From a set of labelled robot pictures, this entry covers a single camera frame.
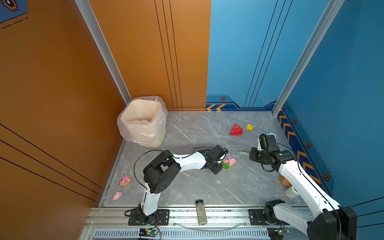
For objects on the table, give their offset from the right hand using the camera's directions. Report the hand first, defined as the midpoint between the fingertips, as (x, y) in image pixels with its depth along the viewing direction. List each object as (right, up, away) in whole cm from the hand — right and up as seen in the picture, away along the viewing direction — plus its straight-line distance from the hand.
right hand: (249, 154), depth 83 cm
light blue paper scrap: (+23, +10, +23) cm, 34 cm away
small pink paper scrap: (-8, -6, +9) cm, 13 cm away
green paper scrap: (-12, -8, +7) cm, 16 cm away
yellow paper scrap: (+9, +14, +27) cm, 32 cm away
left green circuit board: (-54, -35, -12) cm, 66 cm away
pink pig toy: (-72, -21, -4) cm, 75 cm away
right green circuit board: (+9, -36, -12) cm, 39 cm away
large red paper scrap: (-1, +12, +23) cm, 26 cm away
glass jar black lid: (-28, -27, -10) cm, 40 cm away
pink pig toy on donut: (-70, -15, +1) cm, 72 cm away
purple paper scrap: (-10, -3, +9) cm, 14 cm away
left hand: (-16, -9, +8) cm, 20 cm away
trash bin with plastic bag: (-59, +18, -2) cm, 62 cm away
